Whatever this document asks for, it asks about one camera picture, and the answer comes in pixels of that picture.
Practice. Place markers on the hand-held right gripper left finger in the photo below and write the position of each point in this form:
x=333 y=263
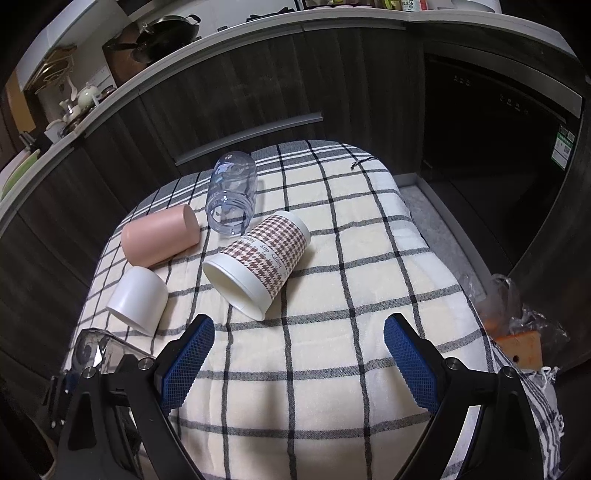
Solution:
x=187 y=364

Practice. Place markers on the black wok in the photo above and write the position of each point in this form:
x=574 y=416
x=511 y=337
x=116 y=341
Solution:
x=161 y=32

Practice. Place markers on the orange box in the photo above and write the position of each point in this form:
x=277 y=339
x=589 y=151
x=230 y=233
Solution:
x=524 y=348

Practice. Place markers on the clear glass cup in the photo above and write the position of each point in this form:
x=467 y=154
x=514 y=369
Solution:
x=111 y=350

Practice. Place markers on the black built-in appliance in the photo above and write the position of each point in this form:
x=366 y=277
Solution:
x=489 y=152

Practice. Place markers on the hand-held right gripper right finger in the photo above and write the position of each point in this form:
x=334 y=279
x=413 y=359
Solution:
x=411 y=364

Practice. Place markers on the houndstooth paper cup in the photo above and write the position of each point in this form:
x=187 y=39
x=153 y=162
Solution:
x=265 y=258

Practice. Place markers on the checkered blanket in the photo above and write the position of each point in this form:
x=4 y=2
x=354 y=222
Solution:
x=323 y=369

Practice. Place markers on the green cutting board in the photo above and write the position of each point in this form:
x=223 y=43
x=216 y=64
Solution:
x=18 y=173

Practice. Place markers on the white cup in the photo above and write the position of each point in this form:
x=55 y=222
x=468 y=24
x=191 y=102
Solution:
x=138 y=295

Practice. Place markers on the white teapot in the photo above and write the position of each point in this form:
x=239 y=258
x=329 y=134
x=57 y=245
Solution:
x=87 y=96

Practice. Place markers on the clear plastic cup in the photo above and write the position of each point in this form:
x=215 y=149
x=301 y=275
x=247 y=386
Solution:
x=231 y=194

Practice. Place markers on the green label sticker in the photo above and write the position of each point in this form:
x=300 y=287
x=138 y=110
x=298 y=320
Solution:
x=564 y=146

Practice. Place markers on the clear plastic bag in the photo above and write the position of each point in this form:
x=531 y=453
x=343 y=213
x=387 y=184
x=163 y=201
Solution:
x=535 y=318

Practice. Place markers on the pink cup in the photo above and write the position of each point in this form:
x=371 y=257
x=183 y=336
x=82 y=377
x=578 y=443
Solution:
x=157 y=235

